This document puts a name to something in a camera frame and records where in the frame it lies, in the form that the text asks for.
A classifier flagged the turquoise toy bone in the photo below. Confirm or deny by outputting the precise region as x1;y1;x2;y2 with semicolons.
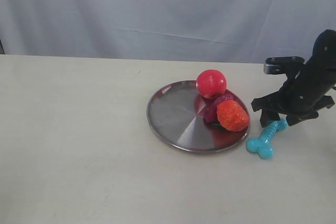
246;118;288;159

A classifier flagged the red plastic apple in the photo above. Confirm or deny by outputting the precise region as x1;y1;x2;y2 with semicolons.
196;69;227;99

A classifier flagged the grey-blue backdrop cloth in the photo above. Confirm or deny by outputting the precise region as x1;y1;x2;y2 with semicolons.
1;0;335;63

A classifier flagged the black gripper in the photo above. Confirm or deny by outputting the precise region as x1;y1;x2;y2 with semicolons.
251;63;335;127

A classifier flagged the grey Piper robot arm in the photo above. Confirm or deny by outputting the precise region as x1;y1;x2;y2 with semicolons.
251;29;335;127

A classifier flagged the purple toy fruit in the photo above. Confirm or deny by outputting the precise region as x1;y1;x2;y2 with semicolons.
204;94;234;123

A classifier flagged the round stainless steel plate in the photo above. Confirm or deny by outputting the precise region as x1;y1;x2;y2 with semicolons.
146;80;250;154

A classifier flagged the orange toy strawberry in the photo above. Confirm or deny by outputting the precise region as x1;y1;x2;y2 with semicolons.
216;100;250;132

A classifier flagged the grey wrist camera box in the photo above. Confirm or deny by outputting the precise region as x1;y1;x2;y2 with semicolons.
263;56;305;75

